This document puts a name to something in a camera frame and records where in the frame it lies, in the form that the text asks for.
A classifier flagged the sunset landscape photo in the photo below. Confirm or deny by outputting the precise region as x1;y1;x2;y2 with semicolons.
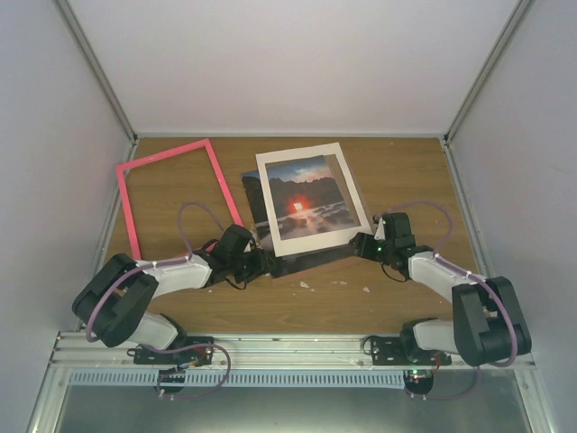
240;155;362;279

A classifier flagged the pink picture frame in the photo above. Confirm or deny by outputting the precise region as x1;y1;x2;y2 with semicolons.
106;137;255;259

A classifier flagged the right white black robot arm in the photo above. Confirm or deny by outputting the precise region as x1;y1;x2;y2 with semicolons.
350;213;532;367

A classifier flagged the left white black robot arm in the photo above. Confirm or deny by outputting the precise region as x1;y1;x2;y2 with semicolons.
71;225;277;364

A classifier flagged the white paper mat border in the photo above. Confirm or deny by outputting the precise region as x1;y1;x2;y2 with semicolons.
254;141;379;258

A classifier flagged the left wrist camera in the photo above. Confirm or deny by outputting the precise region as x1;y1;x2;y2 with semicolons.
244;239;257;253

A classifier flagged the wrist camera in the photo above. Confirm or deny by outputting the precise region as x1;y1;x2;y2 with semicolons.
244;239;257;253
373;216;386;241

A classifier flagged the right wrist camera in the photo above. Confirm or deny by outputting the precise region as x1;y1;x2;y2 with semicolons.
373;216;386;241

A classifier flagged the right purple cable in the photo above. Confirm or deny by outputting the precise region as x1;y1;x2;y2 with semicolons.
387;199;519;368

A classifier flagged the purple cable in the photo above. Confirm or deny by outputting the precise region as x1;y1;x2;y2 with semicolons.
387;199;519;368
83;201;231;345

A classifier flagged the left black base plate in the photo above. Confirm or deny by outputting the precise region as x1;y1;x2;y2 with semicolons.
126;336;215;366

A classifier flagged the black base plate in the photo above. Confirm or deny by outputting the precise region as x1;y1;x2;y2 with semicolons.
126;336;215;366
366;336;453;367

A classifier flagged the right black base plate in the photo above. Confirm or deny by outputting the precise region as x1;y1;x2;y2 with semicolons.
366;336;453;367

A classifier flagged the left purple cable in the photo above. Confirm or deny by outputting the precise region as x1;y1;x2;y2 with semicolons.
83;201;231;345

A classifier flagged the grey slotted cable duct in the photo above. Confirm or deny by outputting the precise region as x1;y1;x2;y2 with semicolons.
69;368;405;390

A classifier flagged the aluminium mounting rail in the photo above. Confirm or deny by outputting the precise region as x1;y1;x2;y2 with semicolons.
49;331;536;372

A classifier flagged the left vertical aluminium post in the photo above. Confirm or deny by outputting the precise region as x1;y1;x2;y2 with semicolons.
53;0;138;144

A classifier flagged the vertical aluminium post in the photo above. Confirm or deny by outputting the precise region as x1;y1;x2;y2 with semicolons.
443;0;535;146
53;0;138;144

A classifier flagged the right vertical aluminium post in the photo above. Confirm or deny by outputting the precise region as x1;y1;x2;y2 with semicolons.
443;0;535;146

